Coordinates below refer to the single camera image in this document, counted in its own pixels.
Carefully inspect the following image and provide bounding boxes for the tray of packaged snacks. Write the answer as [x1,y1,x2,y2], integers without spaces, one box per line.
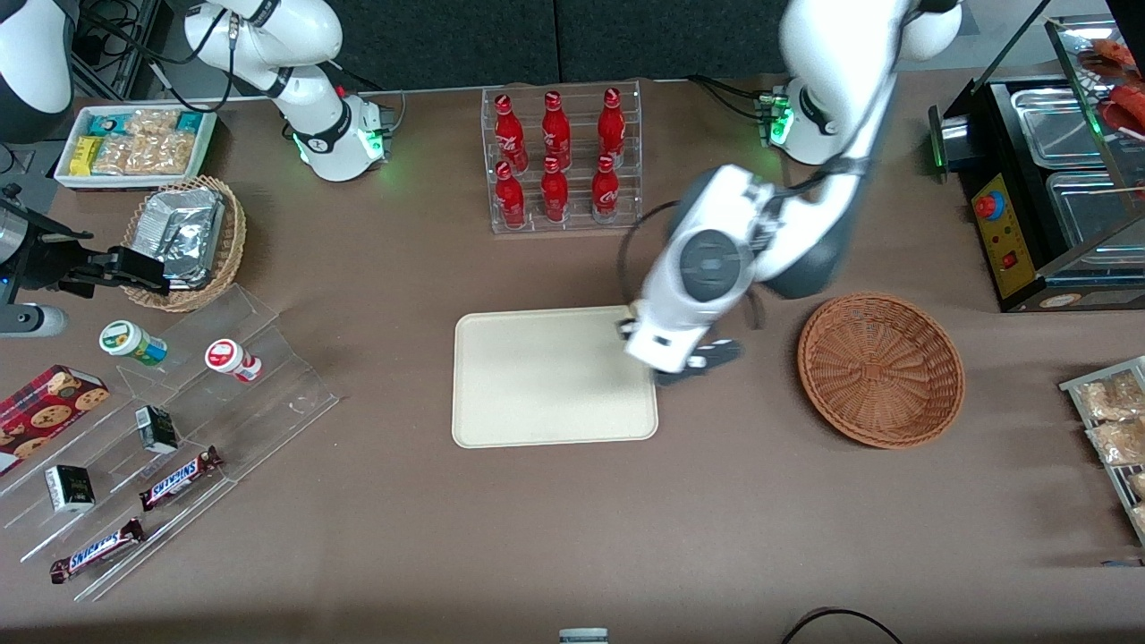
[1060,356,1145,547]

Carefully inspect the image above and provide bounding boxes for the black left base cables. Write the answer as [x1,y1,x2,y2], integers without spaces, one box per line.
[689,75,772,123]

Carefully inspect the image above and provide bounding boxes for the red skewered food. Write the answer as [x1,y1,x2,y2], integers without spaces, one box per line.
[1078,38,1145,135]

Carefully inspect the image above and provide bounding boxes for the clear nut snack bag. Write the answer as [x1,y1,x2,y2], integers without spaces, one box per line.
[94,134,198,176]
[125,109,180,138]

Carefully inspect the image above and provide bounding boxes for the clear acrylic stepped display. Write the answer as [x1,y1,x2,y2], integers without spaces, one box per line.
[0,284,341,602]

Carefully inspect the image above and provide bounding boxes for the small black carton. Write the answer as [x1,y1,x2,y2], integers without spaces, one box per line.
[45,464,96,513]
[134,405,180,454]

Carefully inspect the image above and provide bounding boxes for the red cola bottle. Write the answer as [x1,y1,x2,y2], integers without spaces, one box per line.
[495,161,527,230]
[495,93,529,173]
[598,87,627,169]
[591,155,621,224]
[540,157,571,224]
[541,90,573,171]

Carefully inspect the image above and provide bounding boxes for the green lid white cup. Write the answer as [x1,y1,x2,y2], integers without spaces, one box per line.
[98,319,169,368]

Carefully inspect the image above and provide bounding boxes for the round brown wicker basket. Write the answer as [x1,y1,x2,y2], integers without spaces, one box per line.
[797,292,966,449]

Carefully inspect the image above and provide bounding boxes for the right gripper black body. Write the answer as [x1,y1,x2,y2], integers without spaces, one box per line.
[0,206,96,296]

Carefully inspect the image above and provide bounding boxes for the steel warmer pan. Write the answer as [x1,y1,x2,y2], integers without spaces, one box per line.
[1047,170,1145,248]
[1011,88,1107,169]

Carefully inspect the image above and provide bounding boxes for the silver foil packet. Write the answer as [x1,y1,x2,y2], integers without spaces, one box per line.
[157,224,226,290]
[136,186,225,238]

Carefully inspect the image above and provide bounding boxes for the red plaid cookie box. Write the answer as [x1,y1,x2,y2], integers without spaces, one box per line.
[0,364,111,477]

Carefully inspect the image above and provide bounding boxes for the black food warmer cabinet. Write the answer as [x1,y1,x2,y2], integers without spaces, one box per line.
[929,13,1145,313]

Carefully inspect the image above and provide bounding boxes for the brown Snickers bar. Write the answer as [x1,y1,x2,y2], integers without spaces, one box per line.
[49,518,146,584]
[139,445,224,513]

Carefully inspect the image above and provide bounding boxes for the red lid white cup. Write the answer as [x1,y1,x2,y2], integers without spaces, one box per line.
[204,338,263,384]

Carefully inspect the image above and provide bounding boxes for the light wicker basket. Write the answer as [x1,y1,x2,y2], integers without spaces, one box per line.
[121,175,248,313]

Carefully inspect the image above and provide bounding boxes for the clear acrylic bottle rack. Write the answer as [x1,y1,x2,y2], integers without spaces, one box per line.
[481,80,643,235]

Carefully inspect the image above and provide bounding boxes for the cream rectangular serving tray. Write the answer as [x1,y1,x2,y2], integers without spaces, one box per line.
[452,305,660,449]

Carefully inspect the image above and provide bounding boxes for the black looped cable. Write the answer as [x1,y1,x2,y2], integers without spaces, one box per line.
[780,607,904,644]

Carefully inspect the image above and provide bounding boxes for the white snack bin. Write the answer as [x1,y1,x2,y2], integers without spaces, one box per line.
[54,103,218,191]

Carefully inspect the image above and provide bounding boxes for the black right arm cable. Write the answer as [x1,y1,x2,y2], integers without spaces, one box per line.
[79,0,296,113]

